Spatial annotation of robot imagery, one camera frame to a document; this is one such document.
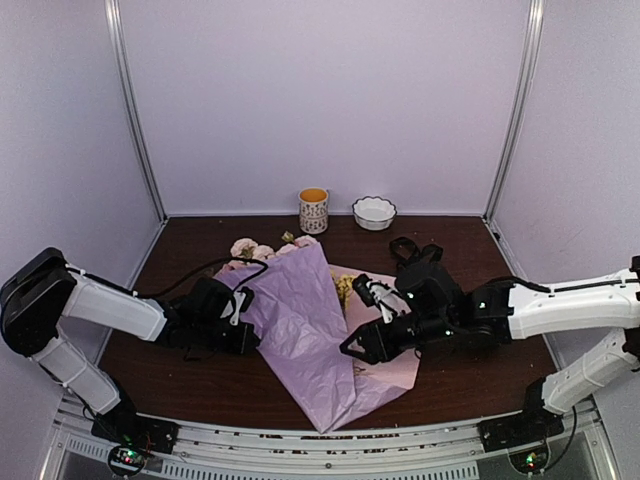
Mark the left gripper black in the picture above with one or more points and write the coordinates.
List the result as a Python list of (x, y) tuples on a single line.
[(240, 346)]

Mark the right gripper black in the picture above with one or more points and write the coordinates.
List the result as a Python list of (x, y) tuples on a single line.
[(370, 336)]

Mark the fake flower bunch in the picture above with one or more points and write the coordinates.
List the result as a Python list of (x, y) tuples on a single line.
[(343, 284)]

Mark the purple wrapping paper sheet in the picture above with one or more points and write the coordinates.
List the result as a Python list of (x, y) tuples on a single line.
[(298, 317)]

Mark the black printed ribbon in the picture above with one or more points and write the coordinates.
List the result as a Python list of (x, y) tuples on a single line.
[(410, 257)]

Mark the pink carnation stem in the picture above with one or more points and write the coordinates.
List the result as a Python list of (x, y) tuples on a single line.
[(292, 243)]

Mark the pale pink rose stem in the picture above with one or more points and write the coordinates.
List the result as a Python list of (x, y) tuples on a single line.
[(247, 248)]

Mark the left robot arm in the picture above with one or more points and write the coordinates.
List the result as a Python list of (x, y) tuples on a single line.
[(48, 289)]

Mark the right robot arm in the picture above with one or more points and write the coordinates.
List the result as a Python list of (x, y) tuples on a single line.
[(510, 308)]

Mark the white scalloped bowl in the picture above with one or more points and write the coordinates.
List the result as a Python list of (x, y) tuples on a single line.
[(374, 213)]

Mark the patterned cup with orange inside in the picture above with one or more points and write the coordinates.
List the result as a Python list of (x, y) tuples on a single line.
[(313, 211)]

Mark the left green circuit board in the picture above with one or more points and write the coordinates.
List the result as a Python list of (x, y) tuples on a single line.
[(125, 461)]

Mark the green circuit board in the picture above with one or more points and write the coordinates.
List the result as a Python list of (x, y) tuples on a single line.
[(125, 461), (529, 461)]

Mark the right green circuit board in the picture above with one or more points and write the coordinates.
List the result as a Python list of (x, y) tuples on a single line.
[(529, 461)]

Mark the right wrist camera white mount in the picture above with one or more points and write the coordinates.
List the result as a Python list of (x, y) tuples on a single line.
[(374, 293)]

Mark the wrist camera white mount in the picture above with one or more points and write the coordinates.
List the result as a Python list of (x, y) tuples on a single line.
[(374, 293), (239, 303)]

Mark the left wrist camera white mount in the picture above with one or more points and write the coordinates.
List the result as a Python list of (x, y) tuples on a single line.
[(239, 303)]

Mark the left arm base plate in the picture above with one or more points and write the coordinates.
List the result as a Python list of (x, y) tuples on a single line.
[(146, 434)]

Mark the front aluminium rail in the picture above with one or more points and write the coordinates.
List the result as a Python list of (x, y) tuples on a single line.
[(451, 450)]

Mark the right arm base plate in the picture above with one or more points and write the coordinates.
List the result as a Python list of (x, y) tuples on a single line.
[(519, 429)]

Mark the left aluminium frame post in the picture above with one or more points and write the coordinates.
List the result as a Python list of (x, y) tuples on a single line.
[(116, 33)]

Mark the aluminium frame post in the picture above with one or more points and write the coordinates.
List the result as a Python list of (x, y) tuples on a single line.
[(527, 70), (116, 33)]

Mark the right aluminium frame post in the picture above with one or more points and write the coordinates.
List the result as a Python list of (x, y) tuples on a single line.
[(527, 70)]

